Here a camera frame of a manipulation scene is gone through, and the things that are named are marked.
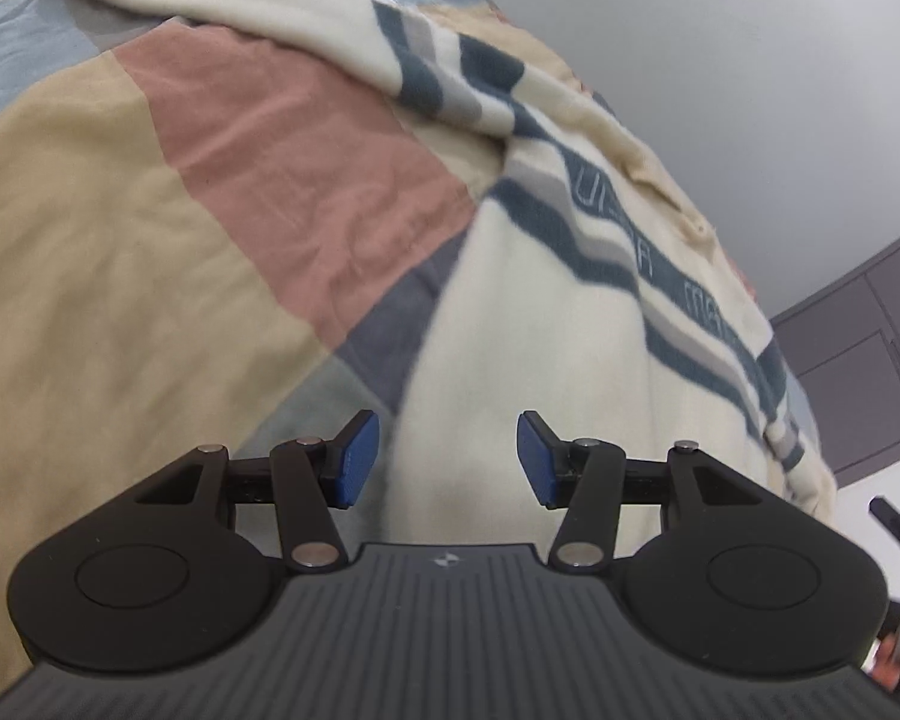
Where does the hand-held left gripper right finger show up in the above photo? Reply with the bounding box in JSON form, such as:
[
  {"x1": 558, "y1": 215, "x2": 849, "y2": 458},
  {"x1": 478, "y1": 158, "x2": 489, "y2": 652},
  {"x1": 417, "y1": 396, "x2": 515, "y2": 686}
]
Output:
[{"x1": 517, "y1": 410, "x2": 766, "y2": 571}]

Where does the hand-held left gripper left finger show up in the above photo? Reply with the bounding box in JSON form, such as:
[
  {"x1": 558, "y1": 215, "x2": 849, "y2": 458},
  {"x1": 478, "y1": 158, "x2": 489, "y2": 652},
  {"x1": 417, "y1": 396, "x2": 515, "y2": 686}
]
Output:
[{"x1": 131, "y1": 410, "x2": 382, "y2": 575}]

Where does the cream striped sweater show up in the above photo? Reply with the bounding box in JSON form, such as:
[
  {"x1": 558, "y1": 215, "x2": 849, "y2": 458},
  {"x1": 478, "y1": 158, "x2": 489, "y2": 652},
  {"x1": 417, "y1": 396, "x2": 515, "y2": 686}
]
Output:
[{"x1": 30, "y1": 0, "x2": 841, "y2": 563}]

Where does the grey door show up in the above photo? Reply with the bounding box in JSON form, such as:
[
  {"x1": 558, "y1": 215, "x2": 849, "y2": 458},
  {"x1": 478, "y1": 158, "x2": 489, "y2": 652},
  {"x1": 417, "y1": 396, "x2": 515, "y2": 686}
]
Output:
[{"x1": 769, "y1": 217, "x2": 900, "y2": 488}]

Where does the patchwork quilt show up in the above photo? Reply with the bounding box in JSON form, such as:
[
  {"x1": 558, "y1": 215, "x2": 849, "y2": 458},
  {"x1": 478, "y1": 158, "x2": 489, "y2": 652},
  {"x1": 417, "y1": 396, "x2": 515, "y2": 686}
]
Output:
[{"x1": 0, "y1": 0, "x2": 833, "y2": 691}]

